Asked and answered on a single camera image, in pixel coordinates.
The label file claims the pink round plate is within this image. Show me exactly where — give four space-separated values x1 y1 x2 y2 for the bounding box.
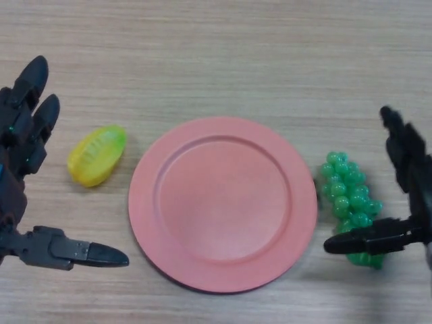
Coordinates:
128 117 319 294

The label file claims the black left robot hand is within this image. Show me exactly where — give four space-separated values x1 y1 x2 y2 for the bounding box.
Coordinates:
0 55 130 271

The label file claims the yellow green starfruit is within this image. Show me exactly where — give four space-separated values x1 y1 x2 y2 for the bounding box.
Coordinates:
67 124 128 188

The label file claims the green grape bunch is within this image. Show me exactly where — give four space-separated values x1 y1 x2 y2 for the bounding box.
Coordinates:
319 151 385 271

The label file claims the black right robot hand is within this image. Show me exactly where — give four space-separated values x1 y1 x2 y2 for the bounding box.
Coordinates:
323 105 432 256

